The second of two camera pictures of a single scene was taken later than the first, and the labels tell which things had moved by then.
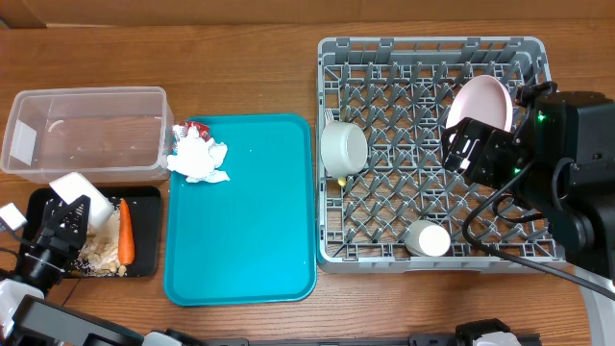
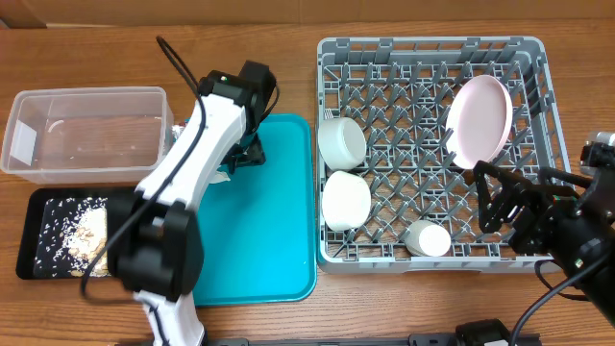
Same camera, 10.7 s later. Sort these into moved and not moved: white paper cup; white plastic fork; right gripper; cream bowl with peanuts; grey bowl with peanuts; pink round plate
Moved: cream bowl with peanuts; right gripper
Not moved: grey bowl with peanuts; white plastic fork; white paper cup; pink round plate
